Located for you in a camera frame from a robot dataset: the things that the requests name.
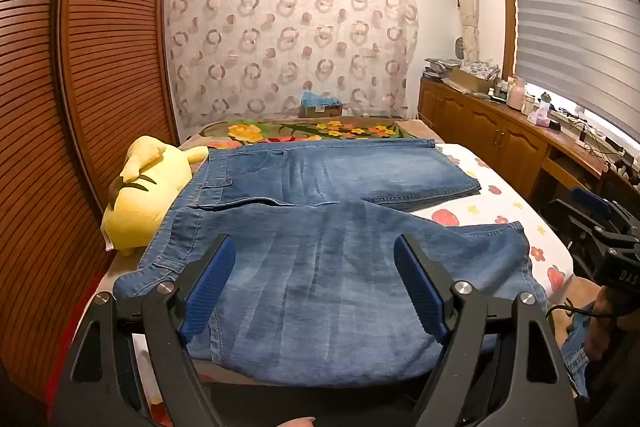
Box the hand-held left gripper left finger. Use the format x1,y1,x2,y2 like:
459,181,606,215
52,234,237,427

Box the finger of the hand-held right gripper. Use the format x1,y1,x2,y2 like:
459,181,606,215
542,199,618,258
571,187,640,233

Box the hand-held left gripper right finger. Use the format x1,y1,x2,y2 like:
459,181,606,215
394,233,573,427

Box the blue denim pants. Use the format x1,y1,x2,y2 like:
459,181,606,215
112,138,551,388

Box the person's right forearm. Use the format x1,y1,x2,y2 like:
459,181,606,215
585,292,626,360

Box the white floral bed sheet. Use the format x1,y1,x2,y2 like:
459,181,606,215
400,142,576,298

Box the crumpled denim garment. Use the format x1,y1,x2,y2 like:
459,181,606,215
560,307,606,400

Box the yellow plush toy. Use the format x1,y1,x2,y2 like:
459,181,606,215
101,135,210,256

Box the wooden sideboard cabinet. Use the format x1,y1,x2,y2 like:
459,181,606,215
417,77,640,218

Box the red cloth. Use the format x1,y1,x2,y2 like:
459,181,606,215
45,277,101,408

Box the open cardboard box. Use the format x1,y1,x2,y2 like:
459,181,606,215
445,66,497,92

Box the grey striped window blind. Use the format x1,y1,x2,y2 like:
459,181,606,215
510,0,640,142

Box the small cardboard box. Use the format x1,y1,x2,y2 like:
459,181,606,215
299,102,343,118

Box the stack of papers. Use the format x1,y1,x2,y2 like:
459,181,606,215
424,57,461,80

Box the blue plastic bag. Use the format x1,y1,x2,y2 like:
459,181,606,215
300,90,341,108

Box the wooden louvered wardrobe door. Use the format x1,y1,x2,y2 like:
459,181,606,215
55,0,181,208
0,0,108,403

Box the circle patterned sheer curtain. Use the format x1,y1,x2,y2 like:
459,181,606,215
165,0,420,132

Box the wooden window frame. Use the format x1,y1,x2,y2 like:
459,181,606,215
496,0,521,80

